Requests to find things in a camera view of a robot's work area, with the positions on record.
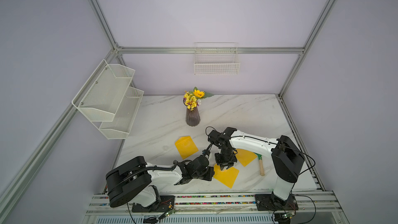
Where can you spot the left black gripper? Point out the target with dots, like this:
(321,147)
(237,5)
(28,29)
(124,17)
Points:
(210,173)

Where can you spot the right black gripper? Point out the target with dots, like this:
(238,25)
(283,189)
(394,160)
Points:
(223,163)

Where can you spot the yellow envelope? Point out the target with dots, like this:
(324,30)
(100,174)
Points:
(245,157)
(186,146)
(227,176)

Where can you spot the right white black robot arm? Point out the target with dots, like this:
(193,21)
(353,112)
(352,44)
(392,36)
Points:
(287,159)

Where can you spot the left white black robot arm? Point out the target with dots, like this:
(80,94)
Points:
(137,180)

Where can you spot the dark ribbed vase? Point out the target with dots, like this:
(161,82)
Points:
(193,117)

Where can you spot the green head wooden hammer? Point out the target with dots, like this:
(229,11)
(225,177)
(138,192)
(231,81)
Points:
(261,167)

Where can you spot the yellow artificial flowers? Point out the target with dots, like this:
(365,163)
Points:
(192,99)

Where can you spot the white mesh lower shelf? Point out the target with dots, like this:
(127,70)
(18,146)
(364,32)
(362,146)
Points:
(121,126)

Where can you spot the white mesh shelf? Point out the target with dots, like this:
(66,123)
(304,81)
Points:
(121,126)
(99,99)

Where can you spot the white mesh upper shelf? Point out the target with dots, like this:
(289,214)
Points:
(99,99)

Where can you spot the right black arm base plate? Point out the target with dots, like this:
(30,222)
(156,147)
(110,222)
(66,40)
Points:
(270,202)

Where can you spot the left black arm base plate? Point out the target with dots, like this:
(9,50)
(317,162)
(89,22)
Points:
(164,204)

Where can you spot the white wire wall basket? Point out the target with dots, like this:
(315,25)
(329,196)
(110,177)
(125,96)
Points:
(216,59)

